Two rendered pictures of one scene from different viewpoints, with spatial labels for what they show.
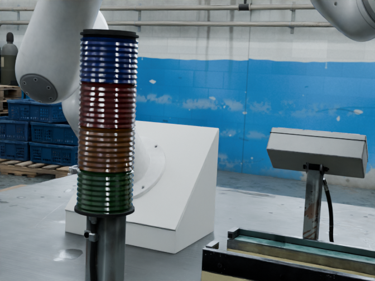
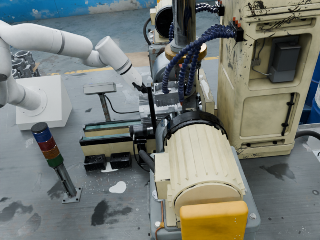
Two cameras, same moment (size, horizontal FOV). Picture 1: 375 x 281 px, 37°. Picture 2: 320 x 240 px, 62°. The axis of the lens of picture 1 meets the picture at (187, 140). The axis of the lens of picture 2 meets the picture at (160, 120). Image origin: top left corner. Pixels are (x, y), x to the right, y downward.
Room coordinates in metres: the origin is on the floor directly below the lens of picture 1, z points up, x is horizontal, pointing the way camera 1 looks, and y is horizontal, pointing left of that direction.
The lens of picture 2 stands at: (-0.32, -0.02, 1.80)
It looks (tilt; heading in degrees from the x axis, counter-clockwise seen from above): 38 degrees down; 338
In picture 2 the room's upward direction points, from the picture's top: 7 degrees counter-clockwise
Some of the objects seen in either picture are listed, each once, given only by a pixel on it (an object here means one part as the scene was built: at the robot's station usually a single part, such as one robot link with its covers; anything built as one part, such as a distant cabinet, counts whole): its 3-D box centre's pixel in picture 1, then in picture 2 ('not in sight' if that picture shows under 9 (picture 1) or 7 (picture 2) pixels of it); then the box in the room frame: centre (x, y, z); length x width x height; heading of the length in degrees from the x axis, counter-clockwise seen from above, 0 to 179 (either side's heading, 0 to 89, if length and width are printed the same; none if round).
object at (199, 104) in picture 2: not in sight; (198, 106); (0.59, -0.61, 1.02); 0.15 x 0.02 x 0.15; 155
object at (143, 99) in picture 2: not in sight; (161, 110); (0.67, -0.45, 1.02); 0.20 x 0.19 x 0.19; 66
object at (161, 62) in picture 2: not in sight; (174, 70); (0.95, -0.68, 1.04); 0.37 x 0.25 x 0.25; 155
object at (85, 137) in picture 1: (106, 147); (50, 149); (0.59, 0.08, 1.10); 0.06 x 0.06 x 0.04
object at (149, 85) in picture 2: not in sight; (152, 110); (0.56, -0.36, 1.12); 0.04 x 0.03 x 0.26; 65
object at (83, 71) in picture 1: (109, 61); (41, 133); (0.59, 0.08, 1.19); 0.06 x 0.06 x 0.04
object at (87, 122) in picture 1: (107, 104); (45, 141); (0.59, 0.08, 1.14); 0.06 x 0.06 x 0.04
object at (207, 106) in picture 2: not in sight; (211, 112); (0.57, -0.67, 0.97); 0.30 x 0.11 x 0.34; 155
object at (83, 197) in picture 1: (105, 189); (54, 157); (0.59, 0.08, 1.05); 0.06 x 0.06 x 0.04
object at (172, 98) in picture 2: not in sight; (167, 94); (0.66, -0.48, 1.11); 0.12 x 0.11 x 0.07; 66
